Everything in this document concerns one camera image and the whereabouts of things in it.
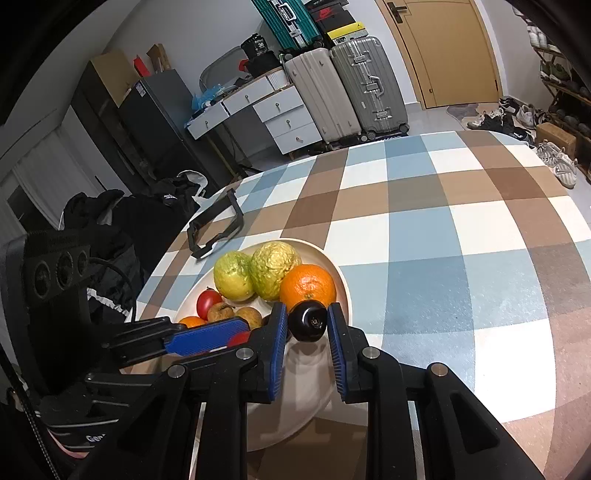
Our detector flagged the blue plastic bag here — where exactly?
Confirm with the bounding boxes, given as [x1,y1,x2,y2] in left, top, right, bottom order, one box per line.
[191,83,227,110]

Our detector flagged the pile of floor shoes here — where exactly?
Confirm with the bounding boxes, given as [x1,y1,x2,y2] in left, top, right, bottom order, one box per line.
[466,96,548,141]

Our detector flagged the dark plum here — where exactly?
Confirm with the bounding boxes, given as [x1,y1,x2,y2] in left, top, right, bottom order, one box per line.
[288,299,330,343]

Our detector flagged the cream round plate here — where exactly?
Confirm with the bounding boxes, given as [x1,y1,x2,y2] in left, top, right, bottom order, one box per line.
[172,237,353,453]

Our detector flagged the red tomato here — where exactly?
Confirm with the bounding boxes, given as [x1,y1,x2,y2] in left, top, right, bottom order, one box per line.
[196,288,224,319]

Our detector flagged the black tall cabinet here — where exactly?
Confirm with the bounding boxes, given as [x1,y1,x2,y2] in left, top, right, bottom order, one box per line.
[71,60,153,195]

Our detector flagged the teal suitcase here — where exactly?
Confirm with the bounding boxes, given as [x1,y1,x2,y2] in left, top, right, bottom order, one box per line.
[252,0,324,51]

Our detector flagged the dark grey fridge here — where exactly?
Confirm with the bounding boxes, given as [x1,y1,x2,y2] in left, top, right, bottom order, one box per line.
[117,69,232,186]

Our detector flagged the small cardboard box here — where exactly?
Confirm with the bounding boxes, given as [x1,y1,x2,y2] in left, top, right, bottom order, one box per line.
[535,122,578,160]

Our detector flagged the yellow-green smooth fruit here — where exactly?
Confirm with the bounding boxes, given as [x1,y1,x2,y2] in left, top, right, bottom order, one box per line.
[213,251,256,302]

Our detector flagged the beige suitcase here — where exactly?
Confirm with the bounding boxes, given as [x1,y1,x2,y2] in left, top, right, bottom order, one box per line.
[282,47,363,145]

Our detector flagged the tan wooden door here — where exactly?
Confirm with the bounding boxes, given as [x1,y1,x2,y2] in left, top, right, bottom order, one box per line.
[374,0,502,110]

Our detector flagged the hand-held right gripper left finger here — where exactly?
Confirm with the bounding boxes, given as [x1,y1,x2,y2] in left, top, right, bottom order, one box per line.
[69,302,290,480]

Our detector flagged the oval mirror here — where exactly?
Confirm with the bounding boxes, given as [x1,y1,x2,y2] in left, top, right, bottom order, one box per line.
[199,45,253,94]

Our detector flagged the black and yellow shoe box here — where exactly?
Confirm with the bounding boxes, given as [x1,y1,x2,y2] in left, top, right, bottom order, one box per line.
[323,15,370,42]

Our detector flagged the black bag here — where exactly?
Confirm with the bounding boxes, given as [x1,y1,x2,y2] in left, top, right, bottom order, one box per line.
[240,33,278,77]

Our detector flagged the large orange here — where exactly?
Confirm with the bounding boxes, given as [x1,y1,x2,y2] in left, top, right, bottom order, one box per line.
[279,263,337,315]

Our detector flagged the white drawer desk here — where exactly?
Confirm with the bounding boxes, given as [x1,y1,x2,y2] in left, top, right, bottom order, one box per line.
[187,74,324,161]

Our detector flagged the silver suitcase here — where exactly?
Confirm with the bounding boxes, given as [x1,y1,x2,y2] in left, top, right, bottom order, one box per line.
[329,35,411,140]

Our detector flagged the large cardboard box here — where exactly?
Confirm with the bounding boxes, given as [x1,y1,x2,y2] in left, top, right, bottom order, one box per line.
[89,48,139,104]

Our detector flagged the black plastic frame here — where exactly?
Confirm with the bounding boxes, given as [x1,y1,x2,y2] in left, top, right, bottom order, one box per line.
[187,188,245,260]

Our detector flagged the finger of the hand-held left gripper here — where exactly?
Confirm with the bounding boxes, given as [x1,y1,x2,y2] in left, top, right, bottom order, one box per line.
[83,369,170,416]
[102,316,251,367]

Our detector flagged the shoe rack with shoes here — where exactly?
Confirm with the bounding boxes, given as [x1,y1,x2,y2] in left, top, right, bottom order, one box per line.
[525,7,591,182]

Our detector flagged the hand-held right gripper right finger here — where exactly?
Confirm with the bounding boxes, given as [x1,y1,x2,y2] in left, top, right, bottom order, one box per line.
[326,302,548,480]

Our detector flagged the pile of black clothes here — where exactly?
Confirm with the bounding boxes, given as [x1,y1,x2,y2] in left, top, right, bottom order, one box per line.
[59,170,209,326]

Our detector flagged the brown round fruit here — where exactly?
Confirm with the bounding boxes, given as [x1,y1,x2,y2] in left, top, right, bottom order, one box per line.
[234,305,264,331]
[206,302,236,323]

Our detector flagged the grey door mat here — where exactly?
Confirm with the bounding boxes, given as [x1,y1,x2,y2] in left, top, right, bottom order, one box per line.
[445,102,502,123]

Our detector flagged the green bumpy fruit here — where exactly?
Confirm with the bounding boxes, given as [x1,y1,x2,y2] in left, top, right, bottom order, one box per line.
[250,240,304,302]

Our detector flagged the grey sneakers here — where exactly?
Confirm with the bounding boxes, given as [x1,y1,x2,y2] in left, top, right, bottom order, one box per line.
[535,140,579,189]

